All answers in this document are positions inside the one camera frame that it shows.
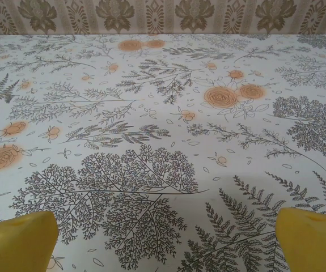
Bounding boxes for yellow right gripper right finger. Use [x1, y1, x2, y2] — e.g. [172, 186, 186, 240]
[276, 207, 326, 272]

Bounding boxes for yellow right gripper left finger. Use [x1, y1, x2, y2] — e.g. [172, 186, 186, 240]
[0, 210, 58, 272]

